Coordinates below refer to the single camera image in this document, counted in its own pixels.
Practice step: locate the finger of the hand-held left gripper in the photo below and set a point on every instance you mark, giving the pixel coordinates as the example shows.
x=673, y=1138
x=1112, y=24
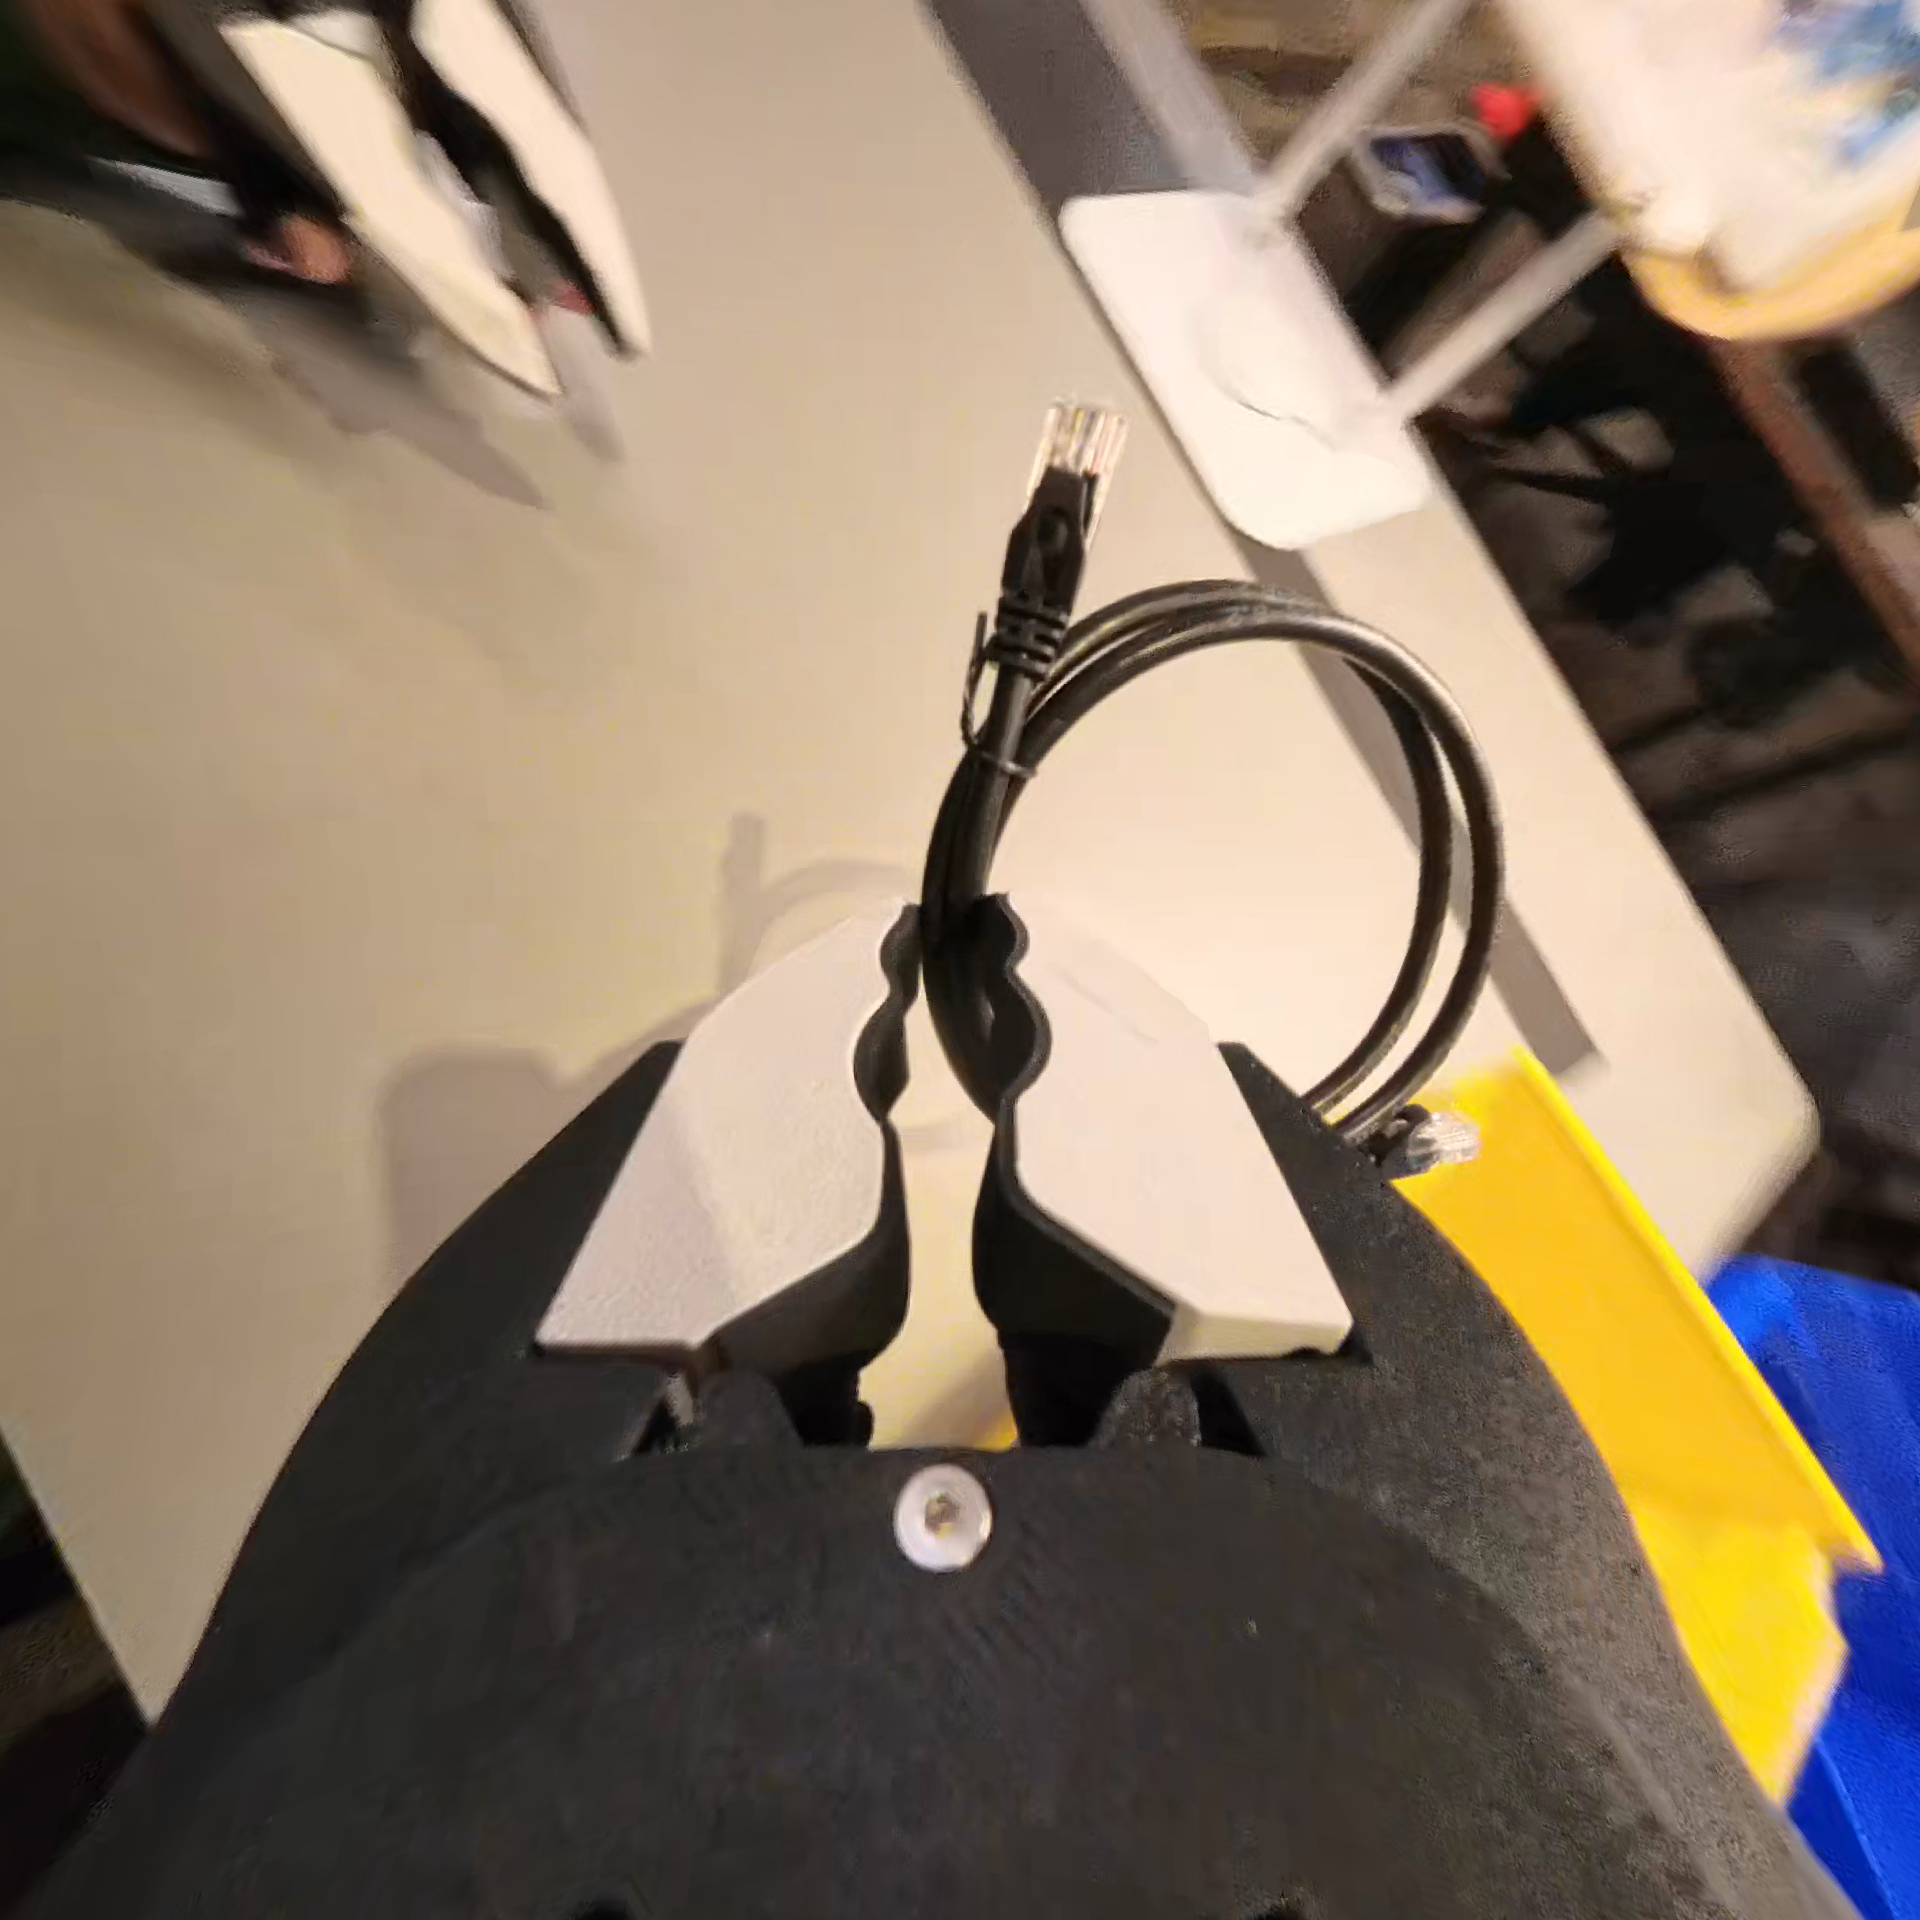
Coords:
x=540, y=149
x=374, y=196

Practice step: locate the yellow storage bin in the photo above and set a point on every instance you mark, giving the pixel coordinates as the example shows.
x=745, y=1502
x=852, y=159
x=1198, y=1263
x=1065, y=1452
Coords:
x=1620, y=1349

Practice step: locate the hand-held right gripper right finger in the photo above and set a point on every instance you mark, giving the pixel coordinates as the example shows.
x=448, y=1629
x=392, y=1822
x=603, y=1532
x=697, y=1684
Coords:
x=1155, y=1172

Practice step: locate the blue storage bin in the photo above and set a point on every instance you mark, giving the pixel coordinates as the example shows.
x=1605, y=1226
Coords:
x=1845, y=1501

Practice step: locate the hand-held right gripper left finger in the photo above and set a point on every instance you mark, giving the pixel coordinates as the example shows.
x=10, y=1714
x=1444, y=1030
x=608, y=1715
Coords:
x=733, y=1172

